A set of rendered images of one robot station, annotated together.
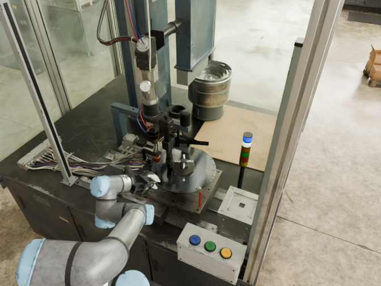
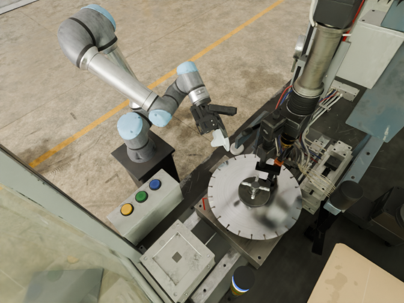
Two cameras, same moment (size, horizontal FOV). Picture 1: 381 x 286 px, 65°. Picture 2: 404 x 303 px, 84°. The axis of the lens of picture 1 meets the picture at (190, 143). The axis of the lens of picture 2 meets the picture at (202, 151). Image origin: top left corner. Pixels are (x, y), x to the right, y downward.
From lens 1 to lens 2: 1.17 m
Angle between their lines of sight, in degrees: 70
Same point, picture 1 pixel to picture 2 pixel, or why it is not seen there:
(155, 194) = not seen: hidden behind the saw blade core
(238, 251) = (122, 224)
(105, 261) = (60, 36)
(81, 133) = not seen: hidden behind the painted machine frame
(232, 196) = (196, 250)
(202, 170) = (242, 214)
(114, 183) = (186, 79)
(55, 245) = (86, 13)
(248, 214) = (160, 258)
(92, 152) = (331, 127)
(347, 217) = not seen: outside the picture
